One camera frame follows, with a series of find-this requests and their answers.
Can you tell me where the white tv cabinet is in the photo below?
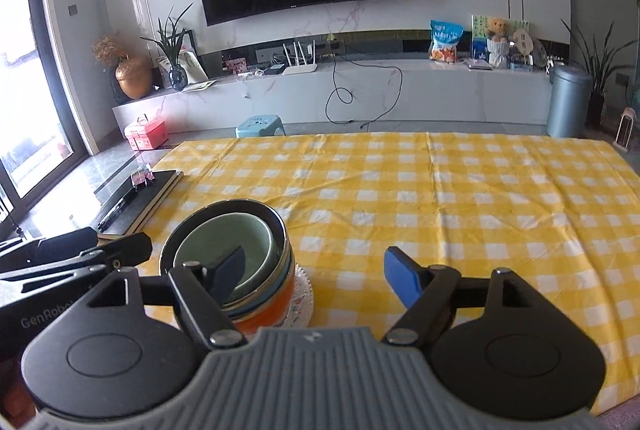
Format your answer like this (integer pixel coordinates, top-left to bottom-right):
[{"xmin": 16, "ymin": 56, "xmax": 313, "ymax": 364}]
[{"xmin": 113, "ymin": 60, "xmax": 551, "ymax": 135}]

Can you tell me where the potted green plant left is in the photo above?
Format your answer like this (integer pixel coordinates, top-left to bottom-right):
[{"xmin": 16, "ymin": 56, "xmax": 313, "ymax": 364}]
[{"xmin": 142, "ymin": 3, "xmax": 192, "ymax": 92}]

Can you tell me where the black notebook with pen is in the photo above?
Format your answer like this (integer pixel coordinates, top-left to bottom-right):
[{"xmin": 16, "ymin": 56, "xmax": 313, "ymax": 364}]
[{"xmin": 90, "ymin": 170, "xmax": 183, "ymax": 240}]

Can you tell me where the pink small stand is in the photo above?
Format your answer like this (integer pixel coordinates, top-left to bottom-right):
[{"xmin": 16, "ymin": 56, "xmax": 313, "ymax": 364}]
[{"xmin": 613, "ymin": 107, "xmax": 637, "ymax": 153}]

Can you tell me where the yellow checkered tablecloth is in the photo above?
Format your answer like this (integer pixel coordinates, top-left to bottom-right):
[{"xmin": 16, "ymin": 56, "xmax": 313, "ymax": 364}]
[{"xmin": 144, "ymin": 133, "xmax": 639, "ymax": 413}]

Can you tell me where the light blue plastic stool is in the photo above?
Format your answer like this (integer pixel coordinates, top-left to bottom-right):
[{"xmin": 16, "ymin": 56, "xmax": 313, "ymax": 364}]
[{"xmin": 235, "ymin": 115, "xmax": 286, "ymax": 138}]

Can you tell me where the clear glass beaded plate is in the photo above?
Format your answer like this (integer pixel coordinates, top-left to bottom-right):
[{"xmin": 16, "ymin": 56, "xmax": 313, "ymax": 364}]
[{"xmin": 282, "ymin": 265, "xmax": 314, "ymax": 328}]

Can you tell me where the copper round vase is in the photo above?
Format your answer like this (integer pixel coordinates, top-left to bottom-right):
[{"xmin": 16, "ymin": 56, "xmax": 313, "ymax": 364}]
[{"xmin": 115, "ymin": 56, "xmax": 152, "ymax": 100}]

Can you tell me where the green ceramic bowl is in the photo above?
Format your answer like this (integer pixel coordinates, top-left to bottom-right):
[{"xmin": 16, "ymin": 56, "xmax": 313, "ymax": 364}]
[{"xmin": 174, "ymin": 212, "xmax": 283, "ymax": 306}]

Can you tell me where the white wifi router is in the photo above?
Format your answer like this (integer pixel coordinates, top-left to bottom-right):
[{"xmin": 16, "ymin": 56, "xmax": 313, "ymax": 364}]
[{"xmin": 283, "ymin": 41, "xmax": 318, "ymax": 76}]

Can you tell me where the orange steel bowl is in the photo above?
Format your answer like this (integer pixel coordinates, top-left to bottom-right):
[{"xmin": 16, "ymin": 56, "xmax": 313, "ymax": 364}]
[{"xmin": 231, "ymin": 271, "xmax": 295, "ymax": 335}]

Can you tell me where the blue steel bowl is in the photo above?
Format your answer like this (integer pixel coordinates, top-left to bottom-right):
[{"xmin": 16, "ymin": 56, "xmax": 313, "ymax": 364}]
[{"xmin": 160, "ymin": 199, "xmax": 295, "ymax": 320}]

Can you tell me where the brown teddy bear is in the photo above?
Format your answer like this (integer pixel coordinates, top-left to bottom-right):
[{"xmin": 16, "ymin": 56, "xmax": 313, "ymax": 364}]
[{"xmin": 486, "ymin": 16, "xmax": 508, "ymax": 42}]

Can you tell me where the grey metal trash can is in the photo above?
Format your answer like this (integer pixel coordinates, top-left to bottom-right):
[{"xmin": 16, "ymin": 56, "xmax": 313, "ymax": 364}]
[{"xmin": 546, "ymin": 65, "xmax": 592, "ymax": 138}]

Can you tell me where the blue snack bag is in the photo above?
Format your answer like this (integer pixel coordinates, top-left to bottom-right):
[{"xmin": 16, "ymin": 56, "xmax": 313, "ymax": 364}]
[{"xmin": 428, "ymin": 20, "xmax": 464, "ymax": 64}]

